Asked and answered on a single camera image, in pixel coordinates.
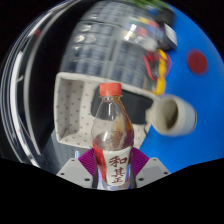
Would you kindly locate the clear organizer box colourful parts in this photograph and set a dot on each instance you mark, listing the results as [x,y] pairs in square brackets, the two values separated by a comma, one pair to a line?
[141,31]

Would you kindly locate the clear red-capped drink bottle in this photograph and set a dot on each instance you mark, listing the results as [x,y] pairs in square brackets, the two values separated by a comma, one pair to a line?
[113,133]

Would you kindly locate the black box with white label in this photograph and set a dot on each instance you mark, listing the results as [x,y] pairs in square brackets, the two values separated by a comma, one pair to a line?
[169,35]

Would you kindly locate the white pegboard tray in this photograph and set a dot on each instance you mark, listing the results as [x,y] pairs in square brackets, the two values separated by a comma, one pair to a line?
[75,110]

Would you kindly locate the wide grey drawer cabinet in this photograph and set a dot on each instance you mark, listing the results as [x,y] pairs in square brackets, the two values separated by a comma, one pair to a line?
[86,55]

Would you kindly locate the flat round red coaster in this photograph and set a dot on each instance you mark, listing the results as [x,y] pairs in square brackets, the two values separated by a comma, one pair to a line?
[197,61]

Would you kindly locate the yellow multimeter with red leads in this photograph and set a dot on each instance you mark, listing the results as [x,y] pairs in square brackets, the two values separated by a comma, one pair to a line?
[160,71]

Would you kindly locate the white grey cup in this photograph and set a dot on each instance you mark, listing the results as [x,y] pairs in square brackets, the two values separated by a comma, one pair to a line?
[173,115]

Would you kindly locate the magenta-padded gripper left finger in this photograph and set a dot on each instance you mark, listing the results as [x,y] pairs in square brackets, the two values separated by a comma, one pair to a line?
[80,171]

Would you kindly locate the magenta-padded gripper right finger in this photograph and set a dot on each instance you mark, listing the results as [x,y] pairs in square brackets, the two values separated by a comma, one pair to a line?
[146,170]

